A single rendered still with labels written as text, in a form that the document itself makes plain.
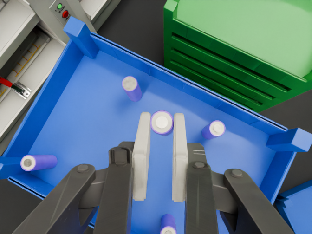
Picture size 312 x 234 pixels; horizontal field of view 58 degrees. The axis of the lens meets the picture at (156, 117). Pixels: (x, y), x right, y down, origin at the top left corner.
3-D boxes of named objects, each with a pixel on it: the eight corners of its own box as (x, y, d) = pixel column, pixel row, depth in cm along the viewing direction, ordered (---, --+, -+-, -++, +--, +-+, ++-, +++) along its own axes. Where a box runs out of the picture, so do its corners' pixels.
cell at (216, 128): (217, 129, 38) (228, 124, 31) (211, 141, 37) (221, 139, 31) (205, 123, 38) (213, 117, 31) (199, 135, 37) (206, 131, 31)
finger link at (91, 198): (129, 210, 14) (71, 209, 14) (138, 160, 19) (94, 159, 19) (129, 185, 14) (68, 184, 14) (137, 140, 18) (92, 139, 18)
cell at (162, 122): (177, 123, 27) (178, 118, 21) (167, 139, 27) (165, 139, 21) (161, 113, 27) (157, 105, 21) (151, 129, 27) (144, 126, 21)
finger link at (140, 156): (145, 202, 16) (132, 201, 16) (150, 146, 23) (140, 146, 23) (146, 155, 15) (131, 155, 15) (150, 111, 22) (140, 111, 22)
